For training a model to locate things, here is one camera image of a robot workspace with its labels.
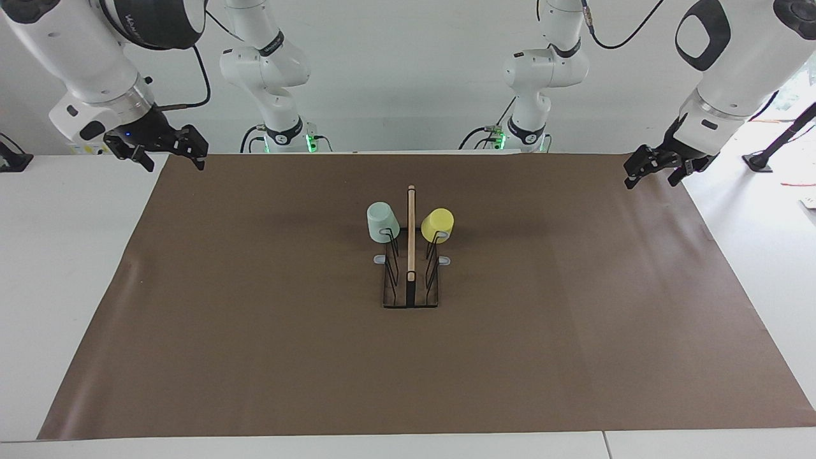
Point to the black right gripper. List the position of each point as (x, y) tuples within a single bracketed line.
[(150, 134)]

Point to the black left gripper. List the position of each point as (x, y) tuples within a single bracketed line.
[(688, 150)]

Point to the pale green plastic cup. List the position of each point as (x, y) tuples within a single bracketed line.
[(381, 220)]

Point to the yellow plastic cup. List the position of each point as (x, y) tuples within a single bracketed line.
[(437, 222)]

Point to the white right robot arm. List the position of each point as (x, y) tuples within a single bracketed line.
[(76, 57)]

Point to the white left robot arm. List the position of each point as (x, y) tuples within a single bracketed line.
[(739, 70)]

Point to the black tripod stand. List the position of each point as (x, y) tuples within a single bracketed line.
[(781, 137)]

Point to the black clamp stand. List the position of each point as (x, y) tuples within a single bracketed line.
[(13, 159)]

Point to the brown paper table mat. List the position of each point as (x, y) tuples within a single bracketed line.
[(255, 350)]

